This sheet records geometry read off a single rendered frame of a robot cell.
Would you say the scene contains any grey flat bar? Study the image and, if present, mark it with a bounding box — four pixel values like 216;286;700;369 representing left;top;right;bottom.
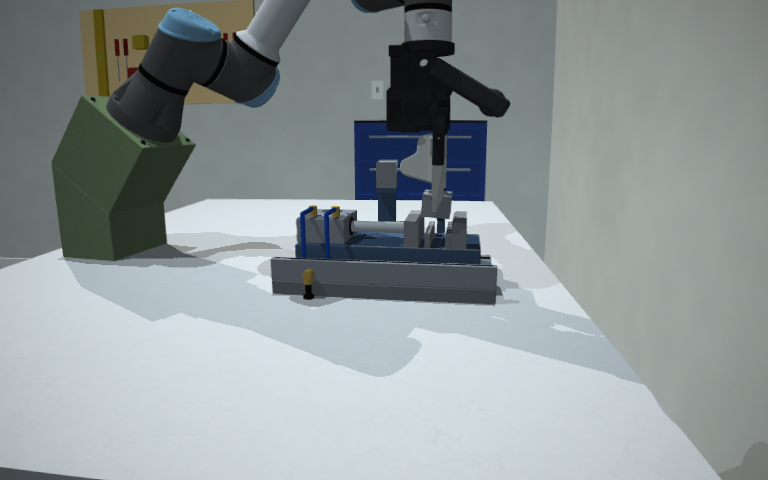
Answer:
424;221;435;248
445;221;452;249

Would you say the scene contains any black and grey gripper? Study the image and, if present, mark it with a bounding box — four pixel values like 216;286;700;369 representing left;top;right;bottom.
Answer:
387;40;455;212

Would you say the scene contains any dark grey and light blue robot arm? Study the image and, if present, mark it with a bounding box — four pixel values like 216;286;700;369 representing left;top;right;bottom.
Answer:
106;0;510;142

